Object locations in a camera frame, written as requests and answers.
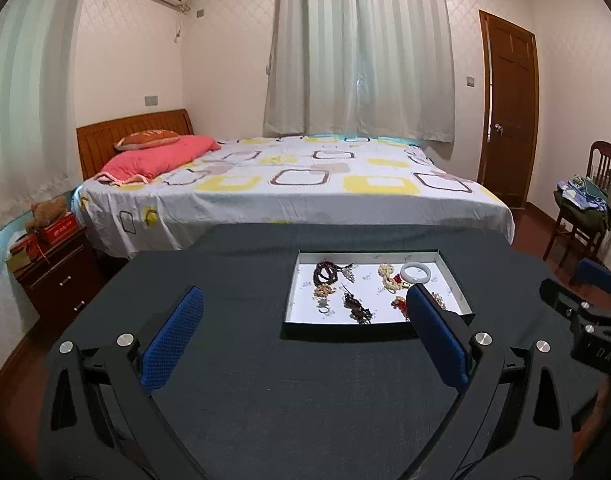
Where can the brown beaded brooch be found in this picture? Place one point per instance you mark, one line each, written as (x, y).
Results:
(439, 300)

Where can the pile of clothes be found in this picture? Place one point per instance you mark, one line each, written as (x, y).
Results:
(583, 205)

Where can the yellow box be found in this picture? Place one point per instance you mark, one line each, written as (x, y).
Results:
(22, 257)

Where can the orange pillow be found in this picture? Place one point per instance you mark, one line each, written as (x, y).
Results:
(148, 139)

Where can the brown teddy bear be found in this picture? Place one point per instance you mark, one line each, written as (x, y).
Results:
(47, 212)

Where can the wooden headboard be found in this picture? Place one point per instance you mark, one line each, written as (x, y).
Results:
(100, 140)

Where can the dark bead strand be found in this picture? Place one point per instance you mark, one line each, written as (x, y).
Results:
(325, 272)

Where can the pink pillow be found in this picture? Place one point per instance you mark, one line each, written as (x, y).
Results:
(155, 157)

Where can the wooden chair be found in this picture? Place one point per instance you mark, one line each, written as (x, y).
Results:
(603, 160)

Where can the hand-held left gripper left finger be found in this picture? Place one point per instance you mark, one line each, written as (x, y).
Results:
(173, 340)

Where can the sheer white side curtain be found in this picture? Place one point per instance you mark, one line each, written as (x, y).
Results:
(25, 110)

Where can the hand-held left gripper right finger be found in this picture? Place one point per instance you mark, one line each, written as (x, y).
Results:
(438, 340)

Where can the dark green box white lining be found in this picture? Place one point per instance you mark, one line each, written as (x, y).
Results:
(345, 331)

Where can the brown wooden door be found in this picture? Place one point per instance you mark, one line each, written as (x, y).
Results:
(510, 110)

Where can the black jewelry piece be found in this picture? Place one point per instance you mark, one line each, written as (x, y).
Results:
(358, 309)

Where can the wall outlet above headboard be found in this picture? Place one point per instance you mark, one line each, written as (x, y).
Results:
(151, 100)

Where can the dark wooden nightstand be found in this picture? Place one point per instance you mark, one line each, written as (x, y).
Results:
(65, 280)

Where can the bed with patterned sheet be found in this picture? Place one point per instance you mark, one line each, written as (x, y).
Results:
(295, 195)

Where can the red gift box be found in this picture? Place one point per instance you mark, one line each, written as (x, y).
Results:
(60, 232)

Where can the white window curtain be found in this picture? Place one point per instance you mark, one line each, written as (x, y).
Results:
(360, 50)

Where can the pale jade bangle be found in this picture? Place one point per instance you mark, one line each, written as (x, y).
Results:
(404, 275)

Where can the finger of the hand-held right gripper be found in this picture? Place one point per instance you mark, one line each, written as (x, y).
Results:
(575, 302)
(598, 276)

